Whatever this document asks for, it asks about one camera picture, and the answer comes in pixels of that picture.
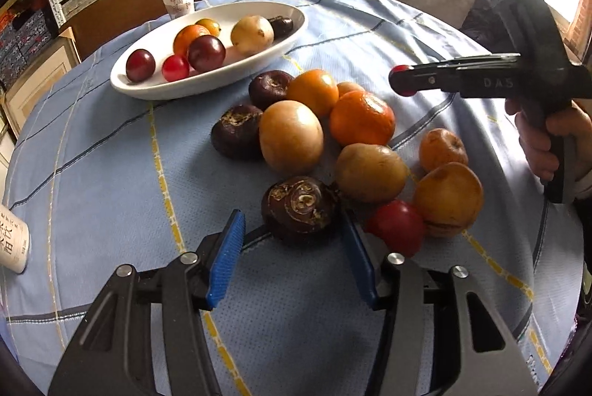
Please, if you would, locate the white paper cup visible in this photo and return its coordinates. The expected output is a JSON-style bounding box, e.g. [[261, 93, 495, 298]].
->
[[159, 0, 195, 20]]

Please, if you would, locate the dark red plum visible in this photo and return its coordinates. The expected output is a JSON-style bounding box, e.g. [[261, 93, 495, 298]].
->
[[126, 48, 157, 83]]

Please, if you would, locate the wooden framed panel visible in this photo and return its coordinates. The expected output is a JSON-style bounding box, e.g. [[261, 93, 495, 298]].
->
[[0, 26, 83, 142]]

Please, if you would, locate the white oval plate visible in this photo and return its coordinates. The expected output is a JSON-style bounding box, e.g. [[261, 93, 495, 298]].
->
[[110, 1, 309, 101]]

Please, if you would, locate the large orange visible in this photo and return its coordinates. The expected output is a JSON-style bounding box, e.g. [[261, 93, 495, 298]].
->
[[173, 24, 211, 57]]

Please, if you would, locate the red cherry tomato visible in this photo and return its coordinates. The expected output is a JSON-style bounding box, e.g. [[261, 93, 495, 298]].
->
[[162, 54, 191, 83], [388, 64, 418, 98], [365, 199, 427, 259]]

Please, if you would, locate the small orange fruit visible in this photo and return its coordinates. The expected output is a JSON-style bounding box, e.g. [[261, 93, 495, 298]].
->
[[195, 18, 221, 37], [337, 81, 366, 98]]

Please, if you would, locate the smooth orange fruit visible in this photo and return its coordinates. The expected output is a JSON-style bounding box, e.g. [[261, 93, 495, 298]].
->
[[286, 69, 340, 118]]

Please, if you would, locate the yellow-brown round fruit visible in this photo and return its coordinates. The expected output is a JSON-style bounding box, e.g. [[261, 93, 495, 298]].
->
[[230, 15, 275, 57], [335, 143, 410, 203], [258, 100, 324, 175]]

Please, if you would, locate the black padded jacket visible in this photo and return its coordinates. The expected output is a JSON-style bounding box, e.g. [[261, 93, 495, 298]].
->
[[458, 0, 509, 50]]

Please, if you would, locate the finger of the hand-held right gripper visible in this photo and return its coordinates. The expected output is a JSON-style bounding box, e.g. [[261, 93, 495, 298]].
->
[[391, 67, 445, 92], [414, 53, 521, 72]]

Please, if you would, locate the stack of blue floral boxes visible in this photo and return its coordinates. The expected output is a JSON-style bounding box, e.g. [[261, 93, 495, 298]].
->
[[0, 5, 58, 89]]

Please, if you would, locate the person's right hand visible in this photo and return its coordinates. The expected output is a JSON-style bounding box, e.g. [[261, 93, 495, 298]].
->
[[505, 98, 592, 186]]

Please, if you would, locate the blue checked tablecloth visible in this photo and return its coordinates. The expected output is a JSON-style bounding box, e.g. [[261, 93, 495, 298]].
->
[[0, 0, 583, 396]]

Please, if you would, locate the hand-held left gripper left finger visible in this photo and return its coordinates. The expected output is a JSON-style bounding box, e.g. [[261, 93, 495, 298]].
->
[[48, 209, 247, 396]]

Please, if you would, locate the bumpy mandarin orange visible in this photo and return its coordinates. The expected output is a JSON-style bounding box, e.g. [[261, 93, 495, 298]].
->
[[329, 90, 397, 147]]

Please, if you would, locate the brown wooden cabinet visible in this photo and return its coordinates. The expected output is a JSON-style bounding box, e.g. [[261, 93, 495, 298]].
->
[[58, 0, 218, 60]]

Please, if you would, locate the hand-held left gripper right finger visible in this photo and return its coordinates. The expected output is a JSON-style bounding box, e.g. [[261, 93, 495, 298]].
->
[[340, 209, 539, 396]]

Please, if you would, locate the dark brown water chestnut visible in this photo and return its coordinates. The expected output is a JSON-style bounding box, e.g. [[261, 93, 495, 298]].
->
[[261, 175, 342, 246], [267, 16, 295, 39], [211, 104, 264, 160], [248, 70, 295, 111]]

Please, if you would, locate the striped orange-tan fruit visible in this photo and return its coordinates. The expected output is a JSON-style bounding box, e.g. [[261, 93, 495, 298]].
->
[[418, 128, 469, 173]]

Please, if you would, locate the white drink can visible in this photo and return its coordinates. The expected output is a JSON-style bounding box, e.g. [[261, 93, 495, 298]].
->
[[0, 203, 31, 275]]

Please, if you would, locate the dark purple plum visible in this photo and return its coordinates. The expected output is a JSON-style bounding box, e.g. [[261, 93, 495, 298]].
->
[[187, 34, 227, 73]]

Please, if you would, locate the orange-yellow dimpled fruit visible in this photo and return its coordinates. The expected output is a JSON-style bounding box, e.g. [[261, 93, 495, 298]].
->
[[413, 162, 485, 238]]

